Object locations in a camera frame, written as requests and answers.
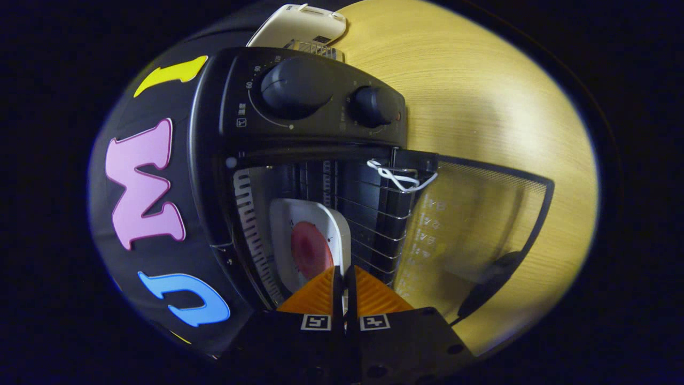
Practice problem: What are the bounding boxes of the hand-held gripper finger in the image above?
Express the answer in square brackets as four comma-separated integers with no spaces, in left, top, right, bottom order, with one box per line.
[346,266,476,385]
[222,266,346,385]

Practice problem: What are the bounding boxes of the white tray with red meat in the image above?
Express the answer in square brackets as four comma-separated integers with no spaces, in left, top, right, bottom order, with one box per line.
[269,199,352,294]

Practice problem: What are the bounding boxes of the black toaster oven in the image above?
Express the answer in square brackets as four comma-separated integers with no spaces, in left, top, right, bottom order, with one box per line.
[188,47,555,328]

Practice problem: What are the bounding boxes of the white pop-up toaster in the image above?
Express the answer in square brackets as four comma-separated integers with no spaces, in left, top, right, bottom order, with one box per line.
[247,4,347,62]

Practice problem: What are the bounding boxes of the black backdrop cloth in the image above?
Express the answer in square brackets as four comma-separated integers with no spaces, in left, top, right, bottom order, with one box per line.
[88,0,300,359]

